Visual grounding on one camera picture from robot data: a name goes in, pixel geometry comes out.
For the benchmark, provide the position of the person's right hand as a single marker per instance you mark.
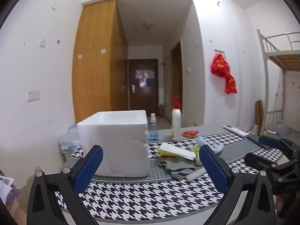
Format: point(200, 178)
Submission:
point(278, 202)

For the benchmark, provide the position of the white red pump bottle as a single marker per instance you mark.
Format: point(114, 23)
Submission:
point(176, 119)

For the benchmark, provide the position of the white remote control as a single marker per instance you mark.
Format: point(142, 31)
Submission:
point(236, 131)

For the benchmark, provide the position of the red snack packet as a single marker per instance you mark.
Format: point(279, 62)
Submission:
point(190, 134)

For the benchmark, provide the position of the dark brown door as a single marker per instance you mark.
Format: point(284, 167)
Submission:
point(143, 85)

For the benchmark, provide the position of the wooden boards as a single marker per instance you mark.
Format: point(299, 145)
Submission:
point(259, 115)

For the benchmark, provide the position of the wooden wardrobe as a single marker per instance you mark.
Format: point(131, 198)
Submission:
point(99, 72)

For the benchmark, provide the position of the white foam box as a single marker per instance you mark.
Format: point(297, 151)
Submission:
point(123, 136)

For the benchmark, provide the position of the metal bunk bed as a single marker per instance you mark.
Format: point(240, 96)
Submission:
point(280, 57)

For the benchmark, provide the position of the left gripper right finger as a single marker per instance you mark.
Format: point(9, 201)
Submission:
point(258, 206)

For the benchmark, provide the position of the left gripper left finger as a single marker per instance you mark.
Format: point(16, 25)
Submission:
point(43, 208)

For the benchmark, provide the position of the blue face mask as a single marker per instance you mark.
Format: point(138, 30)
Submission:
point(200, 141)
point(217, 149)

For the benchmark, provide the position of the white foam sheet roll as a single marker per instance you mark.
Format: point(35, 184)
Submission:
point(192, 176)

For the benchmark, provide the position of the houndstooth table mat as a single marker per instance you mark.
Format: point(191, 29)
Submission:
point(159, 196)

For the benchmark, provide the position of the red fire extinguisher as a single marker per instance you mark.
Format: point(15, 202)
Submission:
point(161, 111)

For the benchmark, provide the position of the grey sock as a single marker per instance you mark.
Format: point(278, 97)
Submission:
point(178, 167)

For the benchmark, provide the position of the white tissue paper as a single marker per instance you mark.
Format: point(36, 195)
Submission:
point(180, 152)

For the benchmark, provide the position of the blue spray bottle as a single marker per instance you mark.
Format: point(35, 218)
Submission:
point(153, 130)

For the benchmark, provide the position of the red hanging bag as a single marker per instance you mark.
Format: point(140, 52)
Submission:
point(220, 68)

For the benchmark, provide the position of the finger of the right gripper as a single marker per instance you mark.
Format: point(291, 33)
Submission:
point(270, 142)
point(260, 163)

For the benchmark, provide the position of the light blue cloth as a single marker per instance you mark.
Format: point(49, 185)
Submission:
point(70, 140)

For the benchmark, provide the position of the green tissue pack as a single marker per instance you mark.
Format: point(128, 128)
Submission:
point(195, 149)

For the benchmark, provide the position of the yellow foam net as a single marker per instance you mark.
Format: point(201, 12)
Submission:
point(163, 152)

